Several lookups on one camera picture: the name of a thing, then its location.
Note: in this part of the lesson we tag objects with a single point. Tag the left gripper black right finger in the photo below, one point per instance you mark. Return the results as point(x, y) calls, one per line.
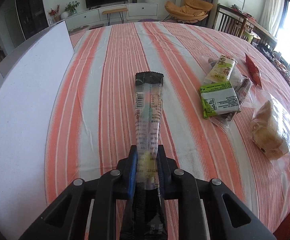
point(165, 168)

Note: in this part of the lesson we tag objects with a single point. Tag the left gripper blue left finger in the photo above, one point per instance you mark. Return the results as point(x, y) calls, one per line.
point(132, 169)

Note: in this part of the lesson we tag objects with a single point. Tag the long black clear snack pack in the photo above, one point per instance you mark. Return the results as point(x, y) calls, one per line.
point(144, 215)

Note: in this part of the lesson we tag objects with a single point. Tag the green white snack packet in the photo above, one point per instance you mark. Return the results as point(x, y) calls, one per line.
point(218, 98)

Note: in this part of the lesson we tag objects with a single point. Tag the yellow cream cracker pack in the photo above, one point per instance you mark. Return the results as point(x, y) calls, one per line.
point(221, 71)

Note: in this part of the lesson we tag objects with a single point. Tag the bread loaf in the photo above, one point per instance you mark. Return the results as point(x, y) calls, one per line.
point(270, 127)

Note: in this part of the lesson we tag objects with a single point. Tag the clear bag brown biscuits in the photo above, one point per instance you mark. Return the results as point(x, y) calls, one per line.
point(235, 79)

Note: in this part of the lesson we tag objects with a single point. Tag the red snack packet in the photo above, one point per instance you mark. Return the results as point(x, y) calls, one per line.
point(253, 71)

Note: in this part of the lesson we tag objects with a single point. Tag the dark brown sausage stick pack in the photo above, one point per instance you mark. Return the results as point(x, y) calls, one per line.
point(241, 92)

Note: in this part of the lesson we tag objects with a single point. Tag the striped orange white tablecloth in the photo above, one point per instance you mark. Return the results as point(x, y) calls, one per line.
point(115, 70)

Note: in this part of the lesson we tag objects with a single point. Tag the white cardboard box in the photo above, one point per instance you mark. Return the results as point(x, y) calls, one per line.
point(30, 77)

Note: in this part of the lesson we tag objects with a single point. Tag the white tv cabinet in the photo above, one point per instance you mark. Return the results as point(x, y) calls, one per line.
point(113, 14)

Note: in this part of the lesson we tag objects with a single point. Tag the orange lounge chair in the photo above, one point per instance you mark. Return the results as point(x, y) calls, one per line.
point(192, 11)

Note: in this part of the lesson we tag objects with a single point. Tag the green plant white vase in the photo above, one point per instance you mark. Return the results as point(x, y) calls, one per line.
point(69, 10)

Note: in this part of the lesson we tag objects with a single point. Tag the red flower vase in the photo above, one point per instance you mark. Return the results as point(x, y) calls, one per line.
point(54, 13)

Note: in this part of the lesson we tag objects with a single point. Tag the black tall cabinet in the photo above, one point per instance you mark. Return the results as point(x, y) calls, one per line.
point(31, 15)

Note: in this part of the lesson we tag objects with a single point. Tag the white sheer curtain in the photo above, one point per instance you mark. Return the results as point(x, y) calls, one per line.
point(271, 15)

